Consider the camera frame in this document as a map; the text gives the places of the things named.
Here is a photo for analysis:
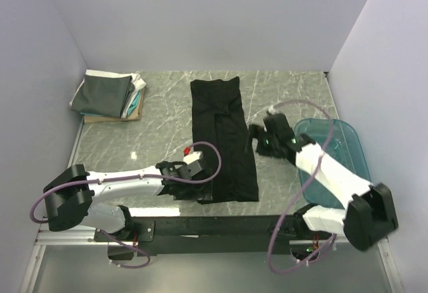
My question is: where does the dark green folded shirt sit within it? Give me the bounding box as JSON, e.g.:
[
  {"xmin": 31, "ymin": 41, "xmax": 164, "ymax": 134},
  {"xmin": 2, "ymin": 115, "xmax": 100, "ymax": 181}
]
[{"xmin": 70, "ymin": 75, "xmax": 134, "ymax": 118}]

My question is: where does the black t shirt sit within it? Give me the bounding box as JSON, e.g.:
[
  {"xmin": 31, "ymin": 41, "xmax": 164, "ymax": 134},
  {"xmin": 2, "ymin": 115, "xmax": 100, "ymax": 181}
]
[{"xmin": 191, "ymin": 77, "xmax": 259, "ymax": 203}]

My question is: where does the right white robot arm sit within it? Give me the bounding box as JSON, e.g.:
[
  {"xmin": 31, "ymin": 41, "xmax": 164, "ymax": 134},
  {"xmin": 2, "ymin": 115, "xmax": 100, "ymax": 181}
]
[{"xmin": 245, "ymin": 113, "xmax": 399, "ymax": 252}]

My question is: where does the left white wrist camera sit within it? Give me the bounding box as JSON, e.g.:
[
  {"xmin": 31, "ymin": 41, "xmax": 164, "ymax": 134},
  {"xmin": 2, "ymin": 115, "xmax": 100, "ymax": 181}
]
[{"xmin": 183, "ymin": 147, "xmax": 203, "ymax": 165}]

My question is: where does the aluminium rail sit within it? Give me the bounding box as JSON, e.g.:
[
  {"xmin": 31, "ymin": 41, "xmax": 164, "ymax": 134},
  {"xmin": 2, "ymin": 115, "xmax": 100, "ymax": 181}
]
[{"xmin": 35, "ymin": 225, "xmax": 349, "ymax": 246}]

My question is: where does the teal plastic bin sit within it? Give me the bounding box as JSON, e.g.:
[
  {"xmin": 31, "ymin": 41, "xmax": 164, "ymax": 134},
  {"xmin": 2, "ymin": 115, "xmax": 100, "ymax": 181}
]
[{"xmin": 294, "ymin": 118, "xmax": 371, "ymax": 209}]

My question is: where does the black base beam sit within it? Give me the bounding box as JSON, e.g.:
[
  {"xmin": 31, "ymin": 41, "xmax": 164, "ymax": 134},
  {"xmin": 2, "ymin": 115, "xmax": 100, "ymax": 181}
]
[{"xmin": 112, "ymin": 215, "xmax": 330, "ymax": 256}]

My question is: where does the white folded shirt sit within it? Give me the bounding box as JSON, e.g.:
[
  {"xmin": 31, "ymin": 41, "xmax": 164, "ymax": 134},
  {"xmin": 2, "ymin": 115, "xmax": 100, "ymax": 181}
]
[{"xmin": 70, "ymin": 70, "xmax": 146, "ymax": 118}]

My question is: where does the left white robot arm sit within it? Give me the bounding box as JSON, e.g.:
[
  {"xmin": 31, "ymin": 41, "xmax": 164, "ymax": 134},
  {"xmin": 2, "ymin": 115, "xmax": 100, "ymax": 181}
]
[{"xmin": 43, "ymin": 157, "xmax": 218, "ymax": 241}]

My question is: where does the teal folded shirt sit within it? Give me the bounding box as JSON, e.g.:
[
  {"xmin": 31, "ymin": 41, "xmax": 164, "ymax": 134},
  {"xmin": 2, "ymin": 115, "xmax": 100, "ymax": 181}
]
[{"xmin": 126, "ymin": 91, "xmax": 141, "ymax": 116}]

